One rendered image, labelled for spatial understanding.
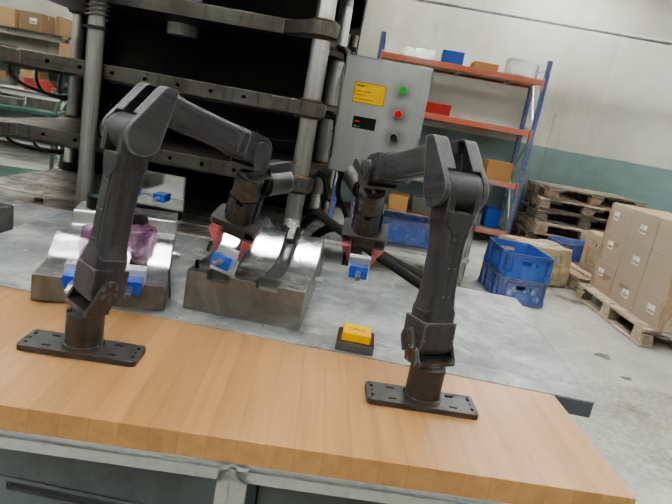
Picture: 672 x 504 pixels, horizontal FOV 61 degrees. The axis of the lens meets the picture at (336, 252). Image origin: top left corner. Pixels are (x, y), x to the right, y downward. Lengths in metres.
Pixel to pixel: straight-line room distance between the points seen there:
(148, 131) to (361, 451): 0.60
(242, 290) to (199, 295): 0.10
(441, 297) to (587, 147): 7.43
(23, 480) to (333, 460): 0.96
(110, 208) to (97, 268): 0.10
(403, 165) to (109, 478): 1.01
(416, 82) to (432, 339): 1.21
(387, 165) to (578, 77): 7.24
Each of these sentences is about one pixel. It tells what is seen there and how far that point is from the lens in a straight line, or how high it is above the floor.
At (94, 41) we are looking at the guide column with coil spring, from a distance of 2.17.
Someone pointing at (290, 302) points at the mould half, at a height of 0.86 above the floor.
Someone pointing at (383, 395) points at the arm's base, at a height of 0.81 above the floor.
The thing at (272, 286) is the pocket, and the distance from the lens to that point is 1.29.
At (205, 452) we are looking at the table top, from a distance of 0.89.
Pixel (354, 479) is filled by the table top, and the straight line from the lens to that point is 0.90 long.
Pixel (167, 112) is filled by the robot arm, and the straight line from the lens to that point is 1.00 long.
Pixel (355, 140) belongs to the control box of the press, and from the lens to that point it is 2.04.
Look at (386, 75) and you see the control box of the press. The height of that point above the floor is 1.42.
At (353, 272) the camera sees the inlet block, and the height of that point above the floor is 0.93.
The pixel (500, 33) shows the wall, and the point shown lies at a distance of 8.11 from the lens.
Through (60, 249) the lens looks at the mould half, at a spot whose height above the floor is 0.87.
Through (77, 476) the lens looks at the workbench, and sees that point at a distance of 1.59.
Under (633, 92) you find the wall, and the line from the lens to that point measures 8.54.
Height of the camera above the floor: 1.27
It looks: 14 degrees down
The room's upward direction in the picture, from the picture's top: 10 degrees clockwise
